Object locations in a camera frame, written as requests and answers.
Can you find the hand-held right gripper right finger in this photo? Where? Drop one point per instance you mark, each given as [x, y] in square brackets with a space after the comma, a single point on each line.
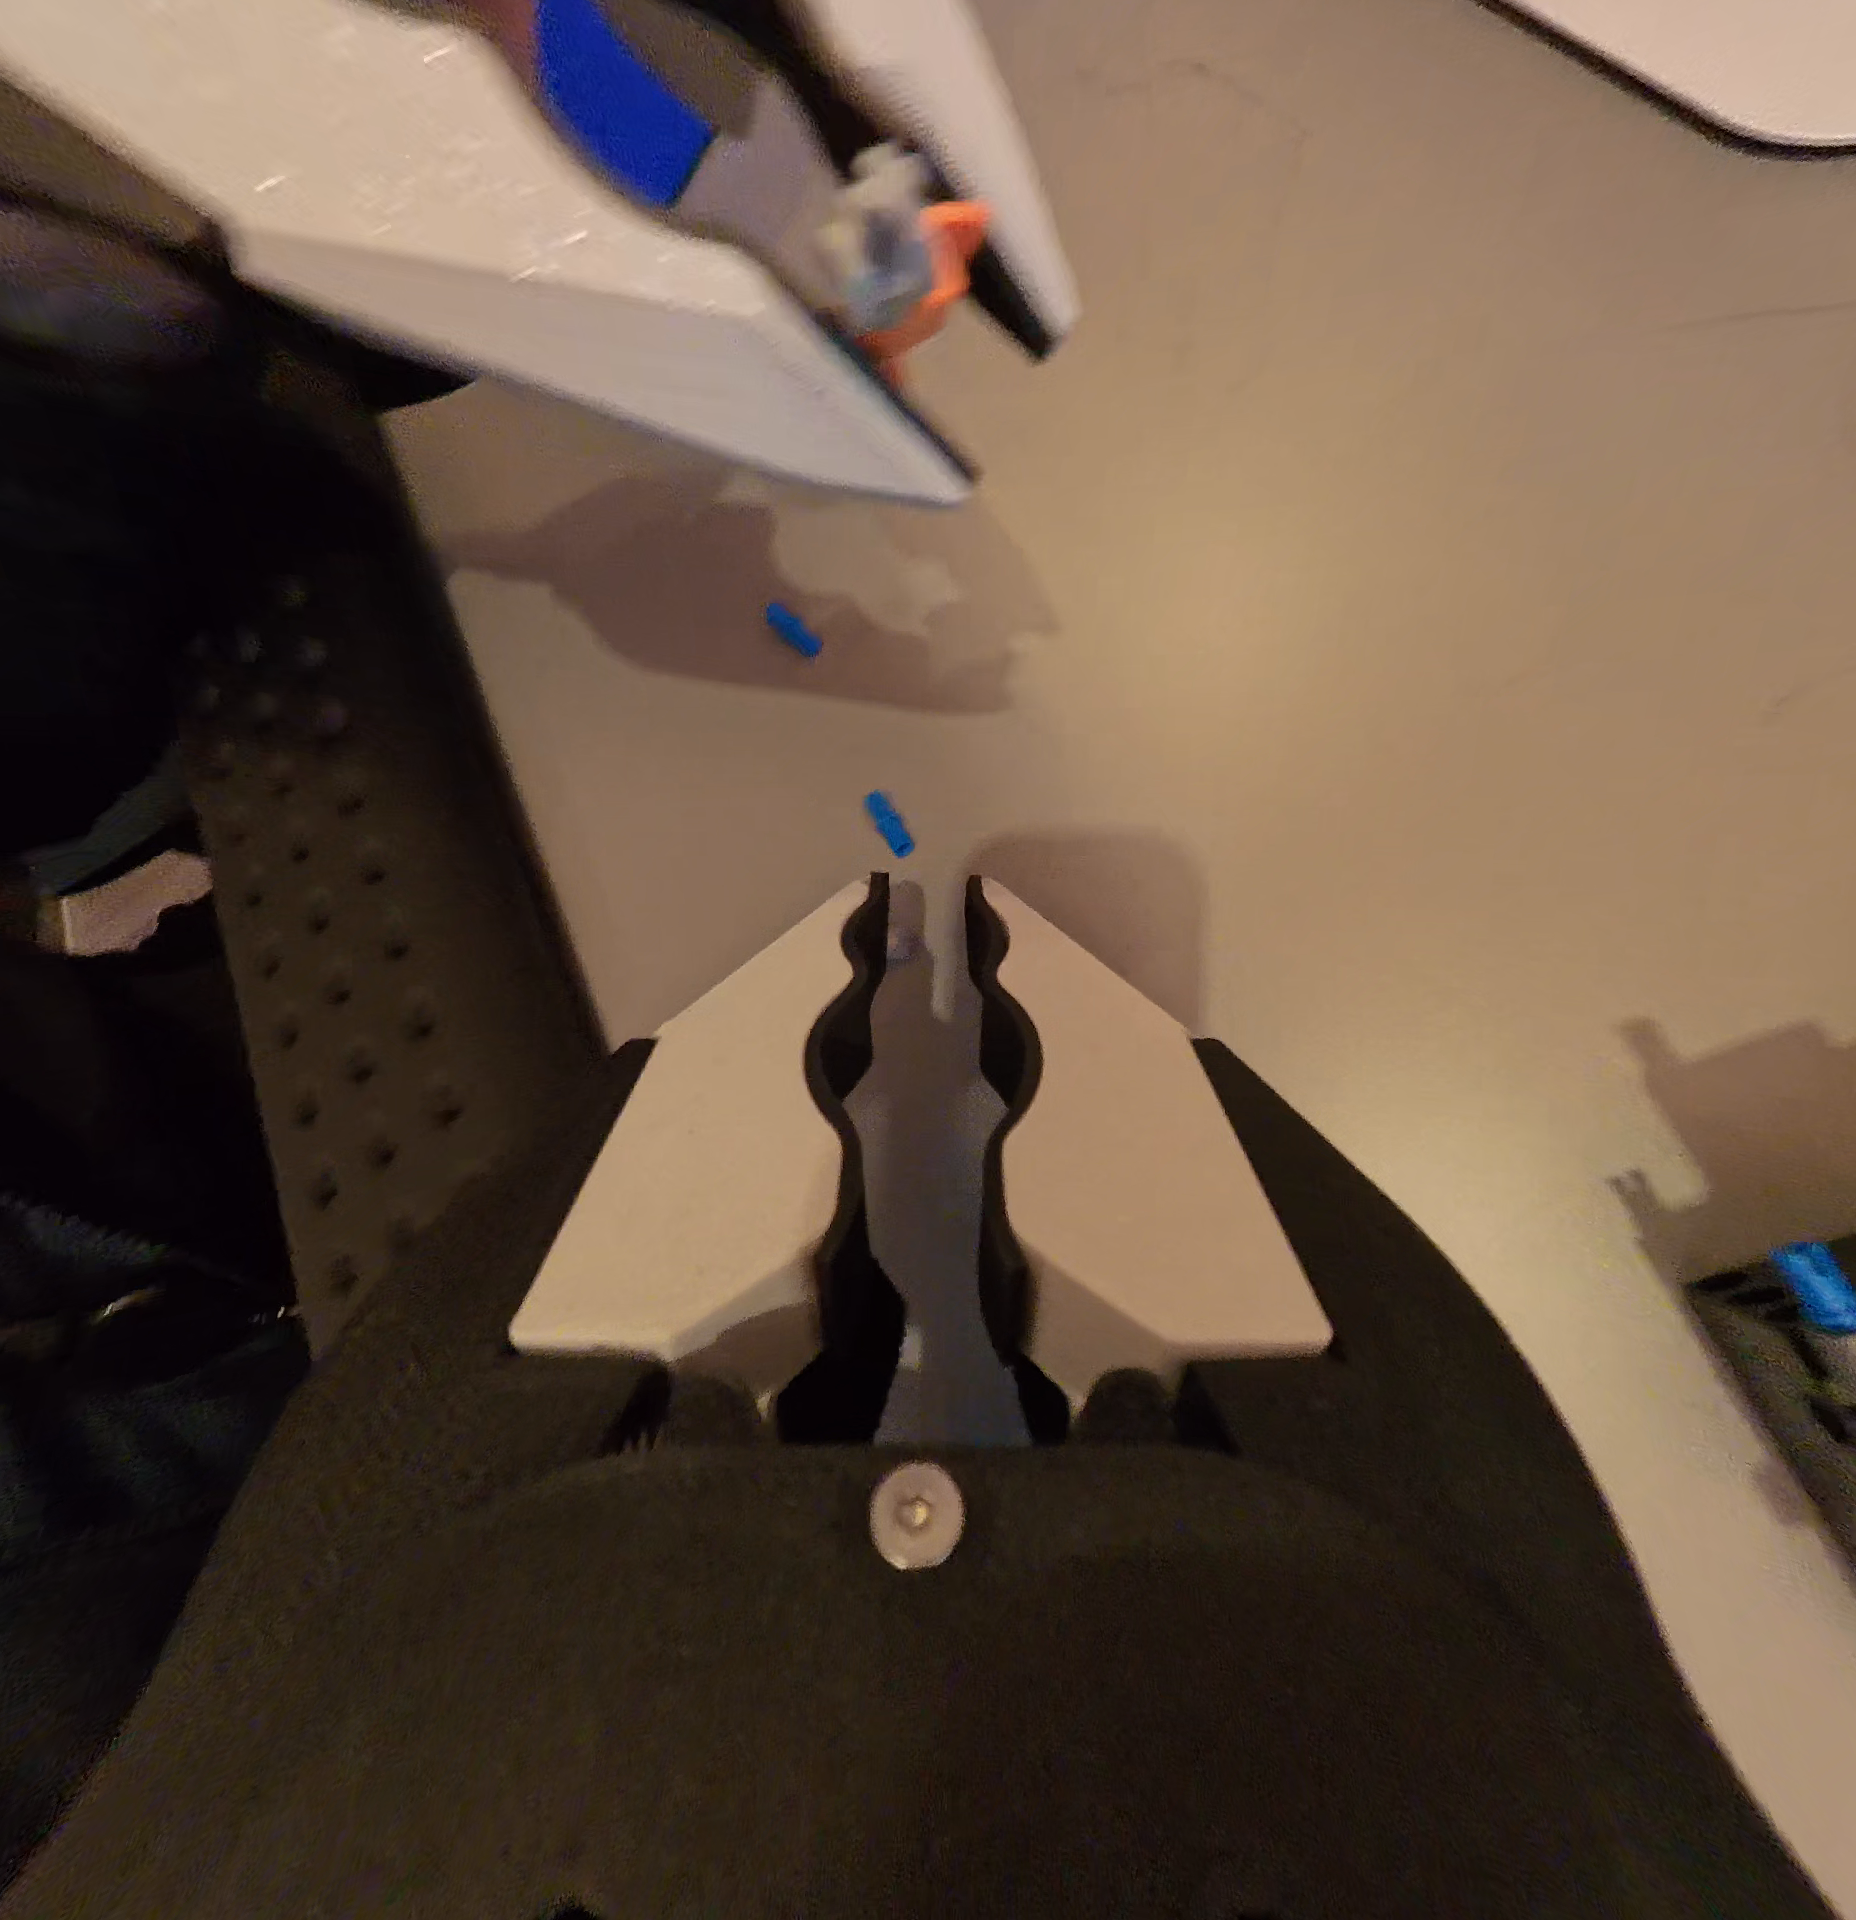
[1156, 1200]

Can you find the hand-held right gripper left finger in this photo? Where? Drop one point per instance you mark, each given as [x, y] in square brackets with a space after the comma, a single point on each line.
[690, 1200]

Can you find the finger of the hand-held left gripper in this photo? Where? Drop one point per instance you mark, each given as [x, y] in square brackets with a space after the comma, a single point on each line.
[418, 180]
[957, 110]

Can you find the orange pointed plastic piece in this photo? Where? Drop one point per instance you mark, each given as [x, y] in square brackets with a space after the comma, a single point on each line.
[951, 252]

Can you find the grey plastic pin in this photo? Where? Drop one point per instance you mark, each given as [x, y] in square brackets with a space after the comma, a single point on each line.
[875, 252]

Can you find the black dimpled panel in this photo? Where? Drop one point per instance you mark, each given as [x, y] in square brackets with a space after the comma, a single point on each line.
[341, 977]

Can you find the blue plastic pin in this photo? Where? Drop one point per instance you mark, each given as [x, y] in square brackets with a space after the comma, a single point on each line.
[885, 829]
[795, 628]

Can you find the toy building-block model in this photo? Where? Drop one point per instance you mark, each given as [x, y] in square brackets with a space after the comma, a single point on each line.
[1826, 1393]

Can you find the white book stand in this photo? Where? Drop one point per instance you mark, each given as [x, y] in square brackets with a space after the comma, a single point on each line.
[1766, 61]

